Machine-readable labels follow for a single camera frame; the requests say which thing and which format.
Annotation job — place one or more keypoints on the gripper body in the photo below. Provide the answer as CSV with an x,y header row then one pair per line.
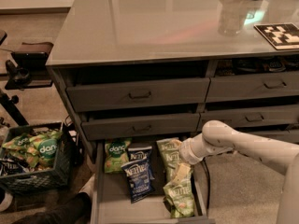
x,y
186,153

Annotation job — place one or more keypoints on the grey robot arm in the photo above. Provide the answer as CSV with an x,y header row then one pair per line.
x,y
283,157

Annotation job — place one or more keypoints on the front green Kettle chip bag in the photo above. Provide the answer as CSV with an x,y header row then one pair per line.
x,y
180,198

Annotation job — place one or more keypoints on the green kettle chip bag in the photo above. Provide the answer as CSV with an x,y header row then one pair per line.
x,y
180,198
171,159
168,144

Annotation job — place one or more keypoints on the rear green Kettle chip bag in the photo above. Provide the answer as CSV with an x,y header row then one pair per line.
x,y
168,144

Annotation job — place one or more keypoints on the front blue Kettle chip bag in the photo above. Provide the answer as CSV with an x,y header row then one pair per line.
x,y
138,177

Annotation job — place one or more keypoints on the blue kettle chip bag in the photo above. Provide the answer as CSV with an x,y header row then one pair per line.
x,y
138,177
140,153

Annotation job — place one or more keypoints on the rear blue Kettle chip bag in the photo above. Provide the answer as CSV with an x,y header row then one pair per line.
x,y
140,153

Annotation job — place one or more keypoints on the green Dang chip bag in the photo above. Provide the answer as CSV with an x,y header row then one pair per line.
x,y
116,154

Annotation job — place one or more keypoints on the open bottom left drawer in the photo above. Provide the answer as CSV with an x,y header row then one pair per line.
x,y
111,198

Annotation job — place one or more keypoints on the top left drawer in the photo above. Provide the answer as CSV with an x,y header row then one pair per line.
x,y
97,97

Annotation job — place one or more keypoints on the middle right drawer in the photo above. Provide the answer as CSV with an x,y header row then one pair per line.
x,y
253,117

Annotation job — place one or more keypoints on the middle left drawer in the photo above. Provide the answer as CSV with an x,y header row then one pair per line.
x,y
138,126

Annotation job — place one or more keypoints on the bottom right drawer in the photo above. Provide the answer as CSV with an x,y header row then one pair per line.
x,y
291,136

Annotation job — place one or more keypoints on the top right drawer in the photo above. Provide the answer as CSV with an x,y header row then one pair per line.
x,y
257,86

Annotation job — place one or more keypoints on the grey drawer cabinet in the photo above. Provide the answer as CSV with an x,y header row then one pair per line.
x,y
114,41

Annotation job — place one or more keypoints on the green Dang bag in crate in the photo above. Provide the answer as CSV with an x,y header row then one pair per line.
x,y
46,144

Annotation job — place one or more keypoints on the person's dark leg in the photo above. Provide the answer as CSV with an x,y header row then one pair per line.
x,y
67,213

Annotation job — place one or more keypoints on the dark plastic crate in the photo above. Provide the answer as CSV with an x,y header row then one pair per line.
x,y
21,172

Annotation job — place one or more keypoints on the black white marker tag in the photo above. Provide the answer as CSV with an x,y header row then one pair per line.
x,y
280,35

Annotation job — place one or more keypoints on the white shoe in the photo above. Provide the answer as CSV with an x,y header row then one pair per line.
x,y
5,200

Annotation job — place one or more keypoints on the black stand with brown pad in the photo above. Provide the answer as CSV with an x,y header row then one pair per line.
x,y
26,70

